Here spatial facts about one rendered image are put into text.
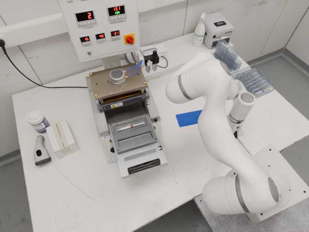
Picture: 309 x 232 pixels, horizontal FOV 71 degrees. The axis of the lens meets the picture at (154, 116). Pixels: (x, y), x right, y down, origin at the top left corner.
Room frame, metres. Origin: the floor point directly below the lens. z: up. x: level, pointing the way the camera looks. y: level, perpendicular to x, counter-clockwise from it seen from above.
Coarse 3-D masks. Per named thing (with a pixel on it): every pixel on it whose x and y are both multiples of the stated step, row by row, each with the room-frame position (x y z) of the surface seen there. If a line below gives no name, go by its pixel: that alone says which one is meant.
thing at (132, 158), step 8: (112, 136) 0.53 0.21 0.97; (152, 144) 0.49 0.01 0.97; (128, 152) 0.44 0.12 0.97; (136, 152) 0.42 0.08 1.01; (144, 152) 0.43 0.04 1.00; (152, 152) 0.44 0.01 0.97; (160, 152) 0.44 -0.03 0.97; (120, 160) 0.40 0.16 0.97; (128, 160) 0.40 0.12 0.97; (136, 160) 0.40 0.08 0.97; (144, 160) 0.40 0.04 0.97; (160, 160) 0.40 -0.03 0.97; (120, 168) 0.36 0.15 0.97; (144, 168) 0.36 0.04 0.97; (152, 168) 0.37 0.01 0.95; (128, 176) 0.33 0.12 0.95
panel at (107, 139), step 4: (156, 124) 0.64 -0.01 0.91; (156, 128) 0.63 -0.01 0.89; (156, 132) 0.62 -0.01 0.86; (104, 136) 0.55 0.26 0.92; (108, 136) 0.56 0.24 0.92; (104, 140) 0.54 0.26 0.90; (108, 140) 0.54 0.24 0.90; (108, 144) 0.53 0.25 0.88; (112, 144) 0.54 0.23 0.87; (160, 144) 0.58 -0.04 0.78; (108, 148) 0.52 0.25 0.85; (108, 152) 0.51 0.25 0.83; (112, 156) 0.50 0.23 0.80; (112, 160) 0.49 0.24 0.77; (116, 160) 0.49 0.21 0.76
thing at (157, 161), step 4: (152, 160) 0.39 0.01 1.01; (156, 160) 0.39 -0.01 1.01; (140, 164) 0.37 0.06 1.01; (144, 164) 0.37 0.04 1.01; (148, 164) 0.37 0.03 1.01; (152, 164) 0.37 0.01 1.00; (128, 168) 0.35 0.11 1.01; (132, 168) 0.35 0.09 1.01; (136, 168) 0.35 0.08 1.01; (140, 168) 0.35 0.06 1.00; (128, 172) 0.33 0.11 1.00
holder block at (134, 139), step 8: (136, 128) 0.56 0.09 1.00; (144, 128) 0.56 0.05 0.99; (152, 128) 0.56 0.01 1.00; (120, 136) 0.51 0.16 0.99; (128, 136) 0.52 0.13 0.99; (136, 136) 0.52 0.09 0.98; (144, 136) 0.52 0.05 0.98; (152, 136) 0.52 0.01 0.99; (120, 144) 0.48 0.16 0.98; (128, 144) 0.48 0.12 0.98; (136, 144) 0.47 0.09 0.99; (144, 144) 0.47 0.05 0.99; (120, 152) 0.44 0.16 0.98
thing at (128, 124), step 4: (140, 116) 0.63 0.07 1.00; (144, 116) 0.63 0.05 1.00; (128, 120) 0.60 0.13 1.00; (132, 120) 0.60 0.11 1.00; (136, 120) 0.60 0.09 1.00; (140, 120) 0.60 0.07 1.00; (144, 120) 0.60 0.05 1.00; (148, 120) 0.60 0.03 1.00; (112, 124) 0.58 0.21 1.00; (116, 124) 0.58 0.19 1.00; (120, 124) 0.58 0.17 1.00; (124, 124) 0.58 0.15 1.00; (128, 124) 0.58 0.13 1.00; (132, 124) 0.58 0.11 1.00; (136, 124) 0.58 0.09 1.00; (140, 124) 0.58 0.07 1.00; (144, 124) 0.58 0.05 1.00; (116, 128) 0.55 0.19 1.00; (120, 128) 0.55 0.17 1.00; (124, 128) 0.55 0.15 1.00; (128, 128) 0.55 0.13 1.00; (116, 132) 0.53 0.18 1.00
